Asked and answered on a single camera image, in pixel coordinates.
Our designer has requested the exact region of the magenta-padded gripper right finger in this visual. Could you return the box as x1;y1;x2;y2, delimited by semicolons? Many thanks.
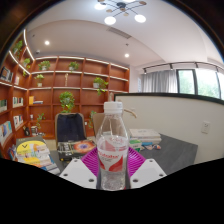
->
125;146;167;190

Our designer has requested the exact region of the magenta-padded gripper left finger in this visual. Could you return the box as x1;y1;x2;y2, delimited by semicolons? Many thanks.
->
59;147;101;190

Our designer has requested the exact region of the clear plastic water bottle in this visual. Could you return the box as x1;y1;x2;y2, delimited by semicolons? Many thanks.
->
95;101;130;191

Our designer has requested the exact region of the stack of black books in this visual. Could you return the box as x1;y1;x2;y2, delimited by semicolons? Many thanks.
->
56;138;98;163

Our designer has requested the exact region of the green and white box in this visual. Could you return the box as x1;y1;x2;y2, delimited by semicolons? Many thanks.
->
128;138;143;153

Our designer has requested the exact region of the stack of white boxes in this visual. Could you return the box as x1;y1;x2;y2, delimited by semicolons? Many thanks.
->
128;127;163;145

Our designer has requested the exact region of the dark blue chair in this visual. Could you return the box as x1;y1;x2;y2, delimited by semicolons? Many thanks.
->
53;112;88;148

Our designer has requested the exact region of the stack of colourful books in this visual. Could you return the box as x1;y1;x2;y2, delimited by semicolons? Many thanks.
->
14;137;61;177

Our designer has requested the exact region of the tan chair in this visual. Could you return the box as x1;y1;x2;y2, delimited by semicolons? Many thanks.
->
91;112;106;138

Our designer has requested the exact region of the wooden artist mannequin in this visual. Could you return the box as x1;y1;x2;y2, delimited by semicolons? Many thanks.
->
107;91;139;120

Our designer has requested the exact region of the wooden shelf unit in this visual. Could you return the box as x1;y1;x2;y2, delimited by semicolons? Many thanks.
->
0;29;131;162

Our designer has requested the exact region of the window with grey curtain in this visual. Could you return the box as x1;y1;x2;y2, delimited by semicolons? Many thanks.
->
137;61;224;101

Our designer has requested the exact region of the multi-bulb ceiling lamp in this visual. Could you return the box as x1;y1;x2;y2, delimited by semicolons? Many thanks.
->
93;0;148;26

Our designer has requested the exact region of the white wall socket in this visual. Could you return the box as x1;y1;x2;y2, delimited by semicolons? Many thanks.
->
200;120;212;135

